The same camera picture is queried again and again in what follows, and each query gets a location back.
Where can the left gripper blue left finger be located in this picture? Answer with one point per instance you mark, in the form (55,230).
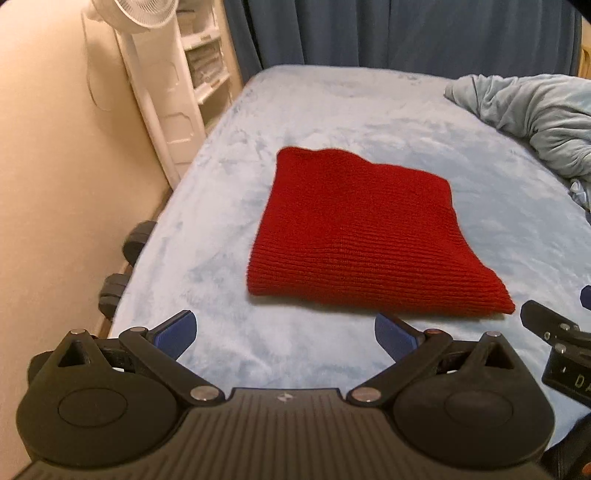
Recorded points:
(155,352)

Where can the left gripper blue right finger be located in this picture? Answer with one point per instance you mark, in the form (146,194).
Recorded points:
(415,353)

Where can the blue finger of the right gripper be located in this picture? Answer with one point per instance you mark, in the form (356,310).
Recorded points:
(585,297)

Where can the red knit cardigan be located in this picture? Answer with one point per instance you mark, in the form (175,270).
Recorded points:
(341,230)

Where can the light blue fleece bed sheet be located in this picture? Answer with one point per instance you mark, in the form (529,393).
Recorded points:
(515,214)

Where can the upper black dumbbell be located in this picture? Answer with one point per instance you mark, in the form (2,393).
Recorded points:
(136,241)

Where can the grey-blue crumpled blanket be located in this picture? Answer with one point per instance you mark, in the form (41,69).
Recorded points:
(550,111)

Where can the wooden headboard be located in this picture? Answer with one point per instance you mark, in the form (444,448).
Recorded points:
(584,70)

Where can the dark blue curtain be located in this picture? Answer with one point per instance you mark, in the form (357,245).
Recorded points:
(446,38)

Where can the white standing fan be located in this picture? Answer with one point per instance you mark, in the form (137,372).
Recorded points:
(149,41)

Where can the white bookshelf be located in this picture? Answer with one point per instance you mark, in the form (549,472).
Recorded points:
(210,55)

